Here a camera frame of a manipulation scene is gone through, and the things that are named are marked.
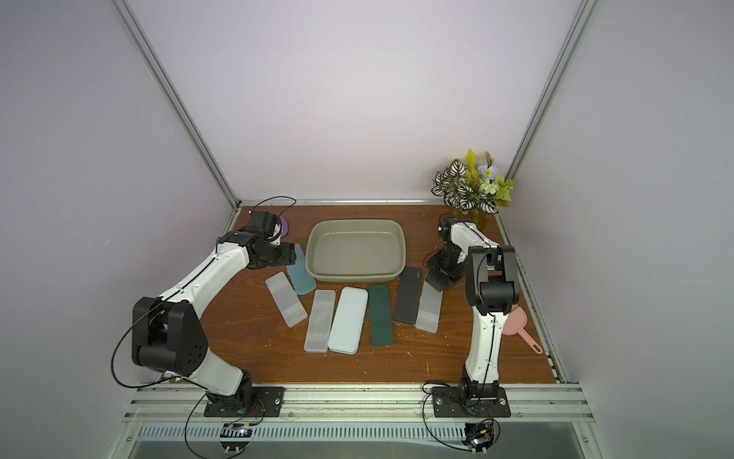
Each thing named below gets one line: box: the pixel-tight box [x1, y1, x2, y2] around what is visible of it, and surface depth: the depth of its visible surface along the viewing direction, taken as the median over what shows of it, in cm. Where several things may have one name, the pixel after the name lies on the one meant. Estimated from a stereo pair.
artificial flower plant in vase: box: [431, 148, 515, 230], surface depth 94 cm
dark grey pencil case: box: [392, 266, 422, 325], surface depth 94 cm
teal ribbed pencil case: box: [286, 243, 318, 296], surface depth 97 cm
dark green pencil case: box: [368, 284, 395, 347], surface depth 89 cm
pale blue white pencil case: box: [326, 286, 369, 356], surface depth 87 cm
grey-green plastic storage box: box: [304, 218, 408, 283], surface depth 106 cm
